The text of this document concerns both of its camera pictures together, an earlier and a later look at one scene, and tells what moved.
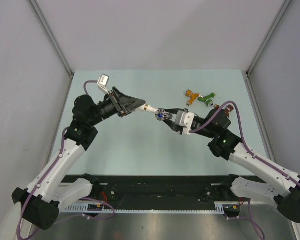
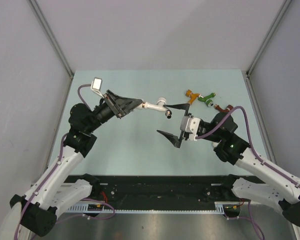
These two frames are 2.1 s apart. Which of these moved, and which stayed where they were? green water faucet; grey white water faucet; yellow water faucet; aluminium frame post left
Moved: grey white water faucet
Stayed: yellow water faucet; green water faucet; aluminium frame post left
